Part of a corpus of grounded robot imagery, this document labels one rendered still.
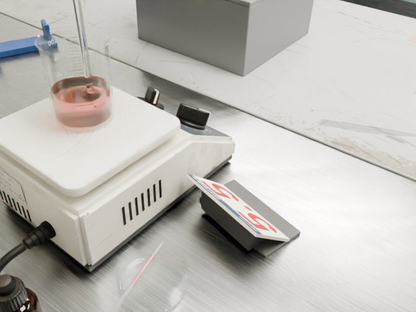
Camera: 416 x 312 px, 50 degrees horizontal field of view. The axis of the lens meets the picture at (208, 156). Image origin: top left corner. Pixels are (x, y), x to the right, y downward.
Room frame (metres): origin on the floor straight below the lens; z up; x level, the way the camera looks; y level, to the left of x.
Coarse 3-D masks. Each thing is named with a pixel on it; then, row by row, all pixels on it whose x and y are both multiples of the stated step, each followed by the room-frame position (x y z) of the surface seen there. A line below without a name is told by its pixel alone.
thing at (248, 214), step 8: (208, 184) 0.30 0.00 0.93; (216, 184) 0.31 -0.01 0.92; (216, 192) 0.29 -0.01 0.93; (224, 192) 0.30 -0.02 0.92; (224, 200) 0.28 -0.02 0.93; (232, 200) 0.29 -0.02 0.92; (240, 200) 0.30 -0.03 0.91; (232, 208) 0.26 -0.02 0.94; (240, 208) 0.28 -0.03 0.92; (248, 208) 0.29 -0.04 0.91; (248, 216) 0.26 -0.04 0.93; (256, 216) 0.28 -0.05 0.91; (256, 224) 0.25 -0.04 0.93; (264, 224) 0.27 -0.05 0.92; (264, 232) 0.24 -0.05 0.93; (272, 232) 0.25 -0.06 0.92
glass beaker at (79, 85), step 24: (48, 24) 0.33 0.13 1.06; (72, 24) 0.34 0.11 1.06; (48, 48) 0.32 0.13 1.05; (72, 48) 0.34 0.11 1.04; (96, 48) 0.30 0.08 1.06; (48, 72) 0.29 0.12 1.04; (72, 72) 0.29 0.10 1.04; (96, 72) 0.30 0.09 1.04; (72, 96) 0.29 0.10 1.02; (96, 96) 0.30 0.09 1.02; (72, 120) 0.29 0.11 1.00; (96, 120) 0.29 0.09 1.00
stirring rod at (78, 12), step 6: (72, 0) 0.32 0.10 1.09; (78, 0) 0.32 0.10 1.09; (78, 6) 0.32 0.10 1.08; (78, 12) 0.32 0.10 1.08; (78, 18) 0.32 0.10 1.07; (78, 24) 0.32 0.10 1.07; (78, 30) 0.32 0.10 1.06; (84, 30) 0.32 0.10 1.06; (78, 36) 0.32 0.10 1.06; (84, 36) 0.32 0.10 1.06; (84, 42) 0.32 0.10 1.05; (84, 48) 0.32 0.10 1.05
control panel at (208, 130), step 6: (168, 108) 0.42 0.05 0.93; (174, 114) 0.40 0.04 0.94; (180, 126) 0.34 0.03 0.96; (186, 126) 0.35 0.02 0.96; (192, 132) 0.33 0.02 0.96; (198, 132) 0.34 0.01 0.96; (204, 132) 0.35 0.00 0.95; (210, 132) 0.36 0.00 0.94; (216, 132) 0.37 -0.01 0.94; (222, 132) 0.38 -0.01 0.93
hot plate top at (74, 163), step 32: (128, 96) 0.35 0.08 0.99; (0, 128) 0.29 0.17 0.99; (32, 128) 0.29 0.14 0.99; (128, 128) 0.30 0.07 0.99; (160, 128) 0.30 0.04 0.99; (32, 160) 0.25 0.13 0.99; (64, 160) 0.25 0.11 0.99; (96, 160) 0.26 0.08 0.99; (128, 160) 0.26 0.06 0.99; (64, 192) 0.23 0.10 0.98
